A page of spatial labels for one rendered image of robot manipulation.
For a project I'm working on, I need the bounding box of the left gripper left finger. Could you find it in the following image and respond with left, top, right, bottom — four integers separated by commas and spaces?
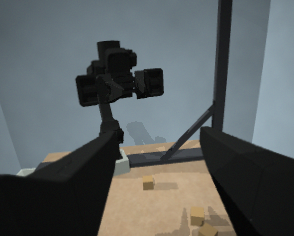
0, 131, 118, 236

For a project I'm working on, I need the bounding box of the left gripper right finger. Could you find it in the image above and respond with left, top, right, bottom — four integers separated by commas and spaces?
199, 126, 294, 236

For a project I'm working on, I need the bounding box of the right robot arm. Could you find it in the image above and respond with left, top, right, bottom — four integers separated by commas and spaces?
87, 41, 137, 160

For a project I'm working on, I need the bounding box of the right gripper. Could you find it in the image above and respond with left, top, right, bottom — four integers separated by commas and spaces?
75, 68, 164, 107

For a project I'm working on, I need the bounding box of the small tan block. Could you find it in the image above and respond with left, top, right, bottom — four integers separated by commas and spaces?
142, 175, 153, 190
198, 223, 218, 236
191, 206, 204, 227

